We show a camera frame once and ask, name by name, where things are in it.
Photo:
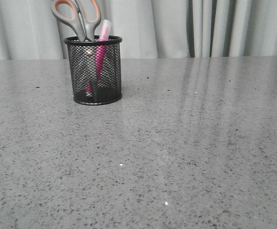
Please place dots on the pink marker pen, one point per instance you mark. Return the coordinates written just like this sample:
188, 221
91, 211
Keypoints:
100, 53

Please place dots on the grey orange scissors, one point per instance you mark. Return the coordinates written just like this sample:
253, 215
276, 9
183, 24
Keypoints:
81, 19

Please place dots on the black mesh pen bin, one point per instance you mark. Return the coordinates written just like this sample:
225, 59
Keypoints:
108, 90

